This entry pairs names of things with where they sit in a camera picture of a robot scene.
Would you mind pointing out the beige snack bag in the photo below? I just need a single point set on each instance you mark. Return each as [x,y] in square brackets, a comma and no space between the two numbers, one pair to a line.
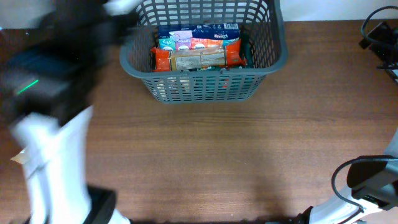
[23,157]

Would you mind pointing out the green coffee bag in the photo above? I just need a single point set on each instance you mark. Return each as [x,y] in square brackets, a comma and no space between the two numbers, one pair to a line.
[244,49]

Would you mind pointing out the grey plastic basket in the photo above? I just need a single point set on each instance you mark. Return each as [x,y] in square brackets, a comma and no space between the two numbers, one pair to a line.
[262,21]

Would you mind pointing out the orange biscuit pack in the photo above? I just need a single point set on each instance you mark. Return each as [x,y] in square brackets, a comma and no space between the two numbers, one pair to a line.
[178,60]

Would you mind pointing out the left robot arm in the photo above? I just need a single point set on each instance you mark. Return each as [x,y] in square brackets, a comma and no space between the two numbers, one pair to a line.
[47,105]

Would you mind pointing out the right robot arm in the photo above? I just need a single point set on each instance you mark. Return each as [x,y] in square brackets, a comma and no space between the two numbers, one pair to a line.
[366,184]

